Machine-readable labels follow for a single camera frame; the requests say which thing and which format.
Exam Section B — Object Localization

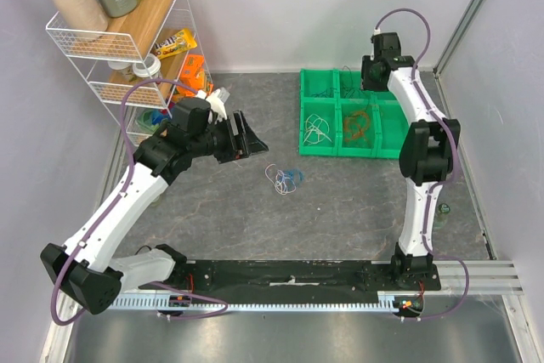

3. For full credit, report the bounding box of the slotted cable duct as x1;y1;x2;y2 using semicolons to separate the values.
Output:
109;290;399;313

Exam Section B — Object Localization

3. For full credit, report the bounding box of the yellow candy bag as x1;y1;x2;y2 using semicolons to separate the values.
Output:
151;28;197;60

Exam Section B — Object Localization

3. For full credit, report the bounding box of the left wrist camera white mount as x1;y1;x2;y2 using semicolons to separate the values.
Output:
196;87;230;123

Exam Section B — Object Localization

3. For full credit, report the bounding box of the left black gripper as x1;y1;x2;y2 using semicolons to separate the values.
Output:
190;110;269;164

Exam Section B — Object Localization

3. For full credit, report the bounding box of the orange snack box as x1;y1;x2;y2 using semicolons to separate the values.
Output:
176;54;213;95

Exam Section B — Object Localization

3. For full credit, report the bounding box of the beige pump bottle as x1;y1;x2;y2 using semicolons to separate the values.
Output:
53;0;108;42

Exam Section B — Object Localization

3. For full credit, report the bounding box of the light blue white wire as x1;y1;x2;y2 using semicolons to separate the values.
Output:
263;162;306;196

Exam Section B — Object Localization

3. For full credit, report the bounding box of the green blue toy car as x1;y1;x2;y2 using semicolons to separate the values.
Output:
136;109;169;134

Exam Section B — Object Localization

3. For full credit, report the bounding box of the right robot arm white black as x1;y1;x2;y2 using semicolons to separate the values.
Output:
361;30;461;291

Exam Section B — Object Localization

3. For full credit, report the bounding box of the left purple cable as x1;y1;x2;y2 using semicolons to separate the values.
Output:
50;77;230;326

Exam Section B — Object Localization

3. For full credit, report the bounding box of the orange wire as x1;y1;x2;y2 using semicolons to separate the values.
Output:
343;110;375;143

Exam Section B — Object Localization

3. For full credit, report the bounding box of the clear glass bottle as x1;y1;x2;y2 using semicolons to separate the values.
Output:
433;202;451;230

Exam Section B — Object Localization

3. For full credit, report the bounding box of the white wire shelf rack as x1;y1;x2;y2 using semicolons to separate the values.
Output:
46;0;204;146

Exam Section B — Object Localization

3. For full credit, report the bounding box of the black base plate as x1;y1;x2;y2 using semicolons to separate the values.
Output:
166;259;441;292

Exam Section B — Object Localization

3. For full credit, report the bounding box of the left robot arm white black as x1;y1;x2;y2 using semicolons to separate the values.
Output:
40;98;269;315

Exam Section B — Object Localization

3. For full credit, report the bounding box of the green six-compartment bin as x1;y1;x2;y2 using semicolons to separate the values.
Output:
298;66;409;160

